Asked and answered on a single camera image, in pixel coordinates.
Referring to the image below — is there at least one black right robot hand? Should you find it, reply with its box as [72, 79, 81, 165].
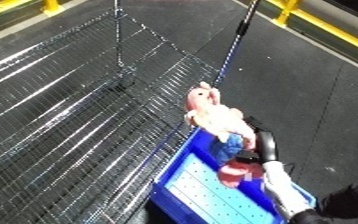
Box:
[234, 115, 283, 165]

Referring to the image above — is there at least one pink orange soft toy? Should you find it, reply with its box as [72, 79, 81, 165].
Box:
[182, 81, 268, 190]

